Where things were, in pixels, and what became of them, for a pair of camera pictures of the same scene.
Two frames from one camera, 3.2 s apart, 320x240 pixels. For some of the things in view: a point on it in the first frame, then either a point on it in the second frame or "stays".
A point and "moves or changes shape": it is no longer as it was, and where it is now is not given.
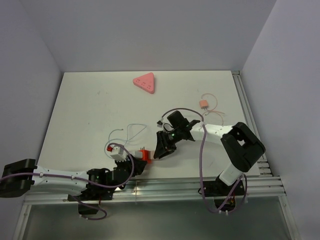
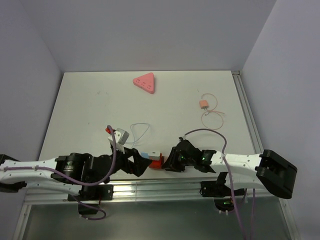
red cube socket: [145, 156] moves or changes shape
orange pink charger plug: [203, 104] stays
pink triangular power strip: [146, 82] stays
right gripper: [163, 147] to [171, 163]
